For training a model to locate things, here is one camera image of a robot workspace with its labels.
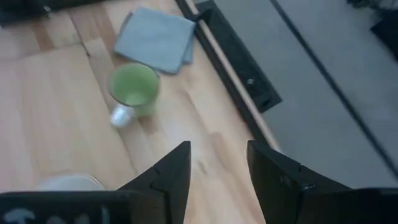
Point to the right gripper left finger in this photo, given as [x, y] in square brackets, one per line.
[171, 180]

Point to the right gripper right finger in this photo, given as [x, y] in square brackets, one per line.
[280, 186]

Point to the tall olive green mug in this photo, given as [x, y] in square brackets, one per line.
[71, 183]

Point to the green and white mug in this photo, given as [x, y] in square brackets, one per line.
[133, 84]

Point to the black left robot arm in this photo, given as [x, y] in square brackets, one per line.
[18, 12]

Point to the grey folded cloth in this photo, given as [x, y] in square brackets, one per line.
[155, 39]

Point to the black floor equipment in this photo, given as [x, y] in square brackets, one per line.
[387, 34]

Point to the black table edge rail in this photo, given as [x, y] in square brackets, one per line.
[234, 93]

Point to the black metal bracket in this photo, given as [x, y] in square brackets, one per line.
[242, 59]

